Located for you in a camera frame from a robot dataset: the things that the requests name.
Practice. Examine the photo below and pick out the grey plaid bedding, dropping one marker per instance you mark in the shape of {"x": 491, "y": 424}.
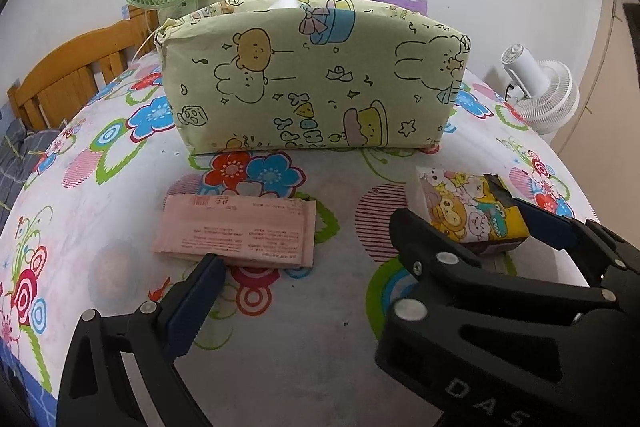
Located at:
{"x": 15, "y": 157}

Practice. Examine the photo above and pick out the yellow cartoon tissue pack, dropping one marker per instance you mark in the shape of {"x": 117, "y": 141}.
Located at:
{"x": 465, "y": 207}

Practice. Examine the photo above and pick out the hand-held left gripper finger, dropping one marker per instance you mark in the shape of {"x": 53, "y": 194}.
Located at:
{"x": 192, "y": 307}

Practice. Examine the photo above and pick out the pink tissue pack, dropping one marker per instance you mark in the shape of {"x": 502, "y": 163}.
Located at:
{"x": 235, "y": 227}

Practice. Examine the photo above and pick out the white tissue paper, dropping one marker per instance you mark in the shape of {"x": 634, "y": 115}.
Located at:
{"x": 287, "y": 2}

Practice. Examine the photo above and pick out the white floor fan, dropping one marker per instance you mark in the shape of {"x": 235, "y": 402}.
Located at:
{"x": 545, "y": 97}

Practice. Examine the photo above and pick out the beige wooden cabinet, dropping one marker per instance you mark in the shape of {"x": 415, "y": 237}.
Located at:
{"x": 600, "y": 57}

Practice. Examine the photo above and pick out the wooden chair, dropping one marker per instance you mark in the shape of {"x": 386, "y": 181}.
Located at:
{"x": 65, "y": 77}

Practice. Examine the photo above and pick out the cartoon printed fabric storage box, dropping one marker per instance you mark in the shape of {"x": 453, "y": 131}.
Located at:
{"x": 300, "y": 82}

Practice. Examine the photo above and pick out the blue checked sheet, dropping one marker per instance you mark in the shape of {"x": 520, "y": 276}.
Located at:
{"x": 30, "y": 377}

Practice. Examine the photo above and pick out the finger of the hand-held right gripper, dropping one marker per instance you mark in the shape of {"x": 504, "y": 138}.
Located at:
{"x": 550, "y": 224}
{"x": 430, "y": 243}

